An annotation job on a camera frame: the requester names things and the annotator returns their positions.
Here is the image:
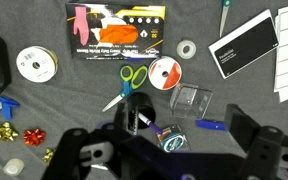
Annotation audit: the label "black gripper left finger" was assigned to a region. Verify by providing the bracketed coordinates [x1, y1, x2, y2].
[42, 101, 140, 180]

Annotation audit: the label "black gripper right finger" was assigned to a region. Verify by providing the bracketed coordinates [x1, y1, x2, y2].
[223, 103, 288, 180]

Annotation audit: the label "black cup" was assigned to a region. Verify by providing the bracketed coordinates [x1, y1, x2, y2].
[125, 92, 157, 132]

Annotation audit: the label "small gold gift bow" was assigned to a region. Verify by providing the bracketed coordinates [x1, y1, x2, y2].
[41, 147, 55, 165]

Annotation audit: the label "red gift bow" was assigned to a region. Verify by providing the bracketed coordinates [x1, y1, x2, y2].
[22, 128, 48, 147]

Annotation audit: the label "grey tablecloth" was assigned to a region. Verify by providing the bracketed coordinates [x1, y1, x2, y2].
[0, 0, 288, 180]

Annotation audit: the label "blue box cutter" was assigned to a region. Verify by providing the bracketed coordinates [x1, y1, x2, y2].
[195, 119, 228, 132]

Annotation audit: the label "clear tape roll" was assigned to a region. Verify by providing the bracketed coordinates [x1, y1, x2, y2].
[2, 158, 26, 177]
[176, 39, 197, 61]

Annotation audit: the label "clear plastic box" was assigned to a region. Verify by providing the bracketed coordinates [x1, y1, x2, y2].
[169, 83, 214, 120]

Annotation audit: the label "blue ribbon piece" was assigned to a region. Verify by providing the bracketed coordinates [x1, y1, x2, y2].
[0, 95, 21, 121]

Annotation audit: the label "purple marker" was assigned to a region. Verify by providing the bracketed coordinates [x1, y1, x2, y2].
[137, 112, 165, 135]

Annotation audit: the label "teal ribbon pack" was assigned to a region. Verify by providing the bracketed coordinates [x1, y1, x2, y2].
[156, 124, 192, 153]

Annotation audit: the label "black white booklet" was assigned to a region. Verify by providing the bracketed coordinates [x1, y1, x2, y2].
[207, 8, 280, 80]

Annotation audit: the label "red white ribbon spool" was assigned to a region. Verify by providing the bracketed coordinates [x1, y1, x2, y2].
[147, 55, 183, 91]

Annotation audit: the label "black disposable glove box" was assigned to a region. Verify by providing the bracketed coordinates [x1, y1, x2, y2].
[65, 2, 167, 61]

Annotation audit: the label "green blue handled scissors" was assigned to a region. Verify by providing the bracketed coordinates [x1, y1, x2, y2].
[218, 0, 234, 39]
[101, 64, 149, 113]

